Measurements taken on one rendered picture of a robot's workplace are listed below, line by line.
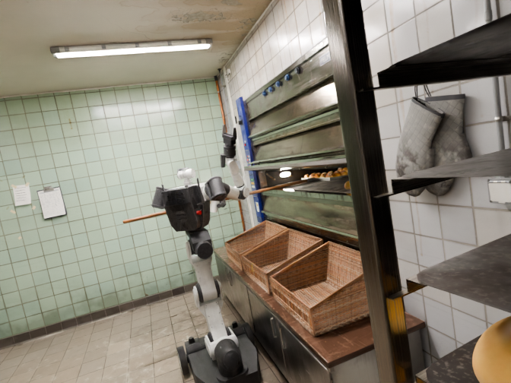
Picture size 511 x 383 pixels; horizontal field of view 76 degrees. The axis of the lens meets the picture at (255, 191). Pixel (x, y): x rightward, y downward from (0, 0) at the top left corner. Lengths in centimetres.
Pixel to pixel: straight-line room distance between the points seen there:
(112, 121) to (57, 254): 160
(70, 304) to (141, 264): 86
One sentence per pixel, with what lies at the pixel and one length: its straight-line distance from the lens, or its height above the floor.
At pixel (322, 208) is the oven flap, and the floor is 106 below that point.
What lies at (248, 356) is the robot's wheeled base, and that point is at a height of 17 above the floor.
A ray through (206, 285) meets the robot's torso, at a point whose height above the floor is 68.
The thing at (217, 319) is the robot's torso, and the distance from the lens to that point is 251.
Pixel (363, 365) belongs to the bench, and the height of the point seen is 49.
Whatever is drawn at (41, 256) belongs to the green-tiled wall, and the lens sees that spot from 432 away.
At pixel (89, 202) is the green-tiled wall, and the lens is 415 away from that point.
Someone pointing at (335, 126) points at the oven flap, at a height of 160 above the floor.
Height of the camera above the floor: 150
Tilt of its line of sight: 6 degrees down
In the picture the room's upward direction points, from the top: 10 degrees counter-clockwise
